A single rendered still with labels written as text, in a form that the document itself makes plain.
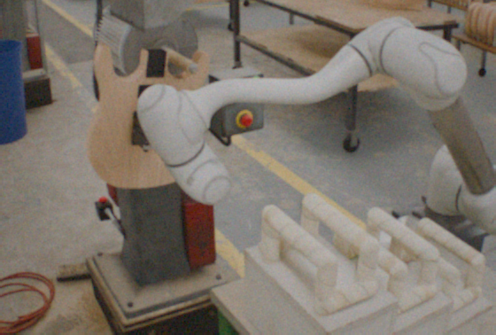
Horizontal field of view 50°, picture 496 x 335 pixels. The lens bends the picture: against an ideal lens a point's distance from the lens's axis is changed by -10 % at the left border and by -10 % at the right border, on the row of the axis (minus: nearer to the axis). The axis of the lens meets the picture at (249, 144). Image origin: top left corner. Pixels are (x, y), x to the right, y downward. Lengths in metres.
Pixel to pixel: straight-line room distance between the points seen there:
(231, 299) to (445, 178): 0.88
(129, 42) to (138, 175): 0.39
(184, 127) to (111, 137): 0.42
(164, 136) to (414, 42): 0.59
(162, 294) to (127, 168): 0.75
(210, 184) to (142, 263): 1.04
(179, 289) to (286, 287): 1.33
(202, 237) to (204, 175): 1.03
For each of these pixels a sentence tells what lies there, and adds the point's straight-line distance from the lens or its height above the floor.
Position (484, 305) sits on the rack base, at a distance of 1.26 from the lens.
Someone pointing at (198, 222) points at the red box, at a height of 0.53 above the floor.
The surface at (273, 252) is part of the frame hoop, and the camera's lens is 1.02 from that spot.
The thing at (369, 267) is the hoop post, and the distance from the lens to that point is 0.93.
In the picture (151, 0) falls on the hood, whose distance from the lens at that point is 1.42.
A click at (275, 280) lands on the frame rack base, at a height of 1.10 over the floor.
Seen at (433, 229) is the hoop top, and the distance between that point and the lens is 1.27.
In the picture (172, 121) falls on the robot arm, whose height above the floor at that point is 1.26.
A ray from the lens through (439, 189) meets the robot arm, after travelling 1.87.
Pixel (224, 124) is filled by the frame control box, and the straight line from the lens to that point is 1.93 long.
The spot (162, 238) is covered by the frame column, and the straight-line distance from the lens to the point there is 2.23.
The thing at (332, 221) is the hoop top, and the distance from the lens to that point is 0.97.
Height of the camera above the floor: 1.72
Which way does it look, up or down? 25 degrees down
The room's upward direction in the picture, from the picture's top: 1 degrees counter-clockwise
